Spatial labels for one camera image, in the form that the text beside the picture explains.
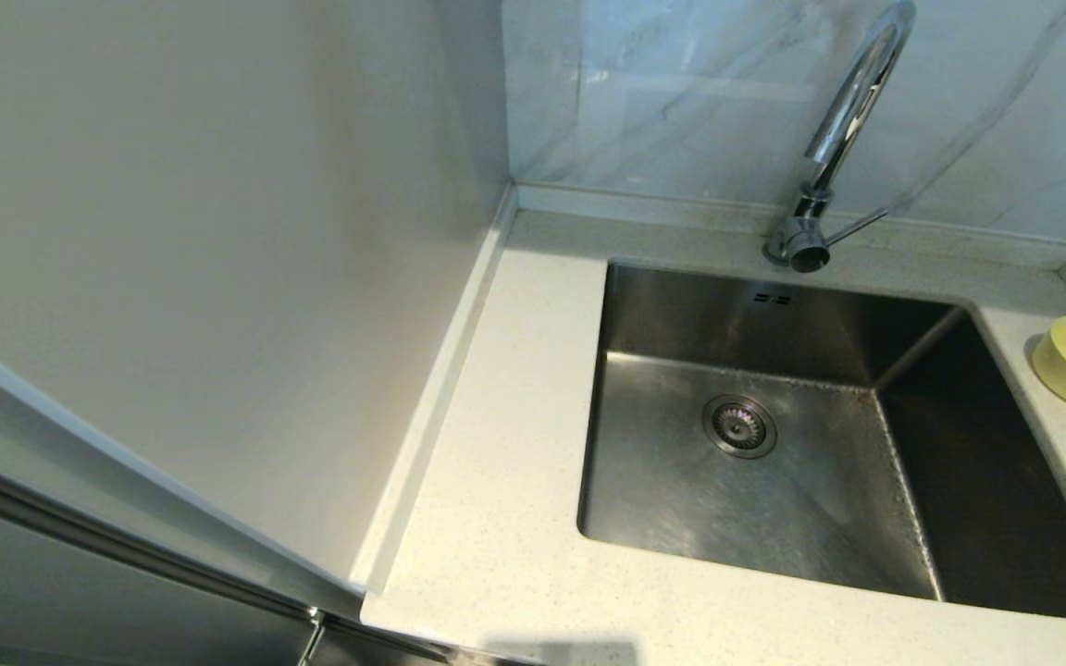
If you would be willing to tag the chrome gooseneck faucet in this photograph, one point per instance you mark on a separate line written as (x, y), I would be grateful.
(852, 97)

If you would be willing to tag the stainless steel sink basin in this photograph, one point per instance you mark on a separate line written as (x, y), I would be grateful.
(801, 518)

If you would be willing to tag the round metal drain strainer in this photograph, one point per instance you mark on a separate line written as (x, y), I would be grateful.
(739, 425)

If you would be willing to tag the white tall cabinet panel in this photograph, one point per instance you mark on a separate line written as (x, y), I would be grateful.
(218, 277)

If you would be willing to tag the grey appliance door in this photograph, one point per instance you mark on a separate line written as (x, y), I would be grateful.
(80, 610)

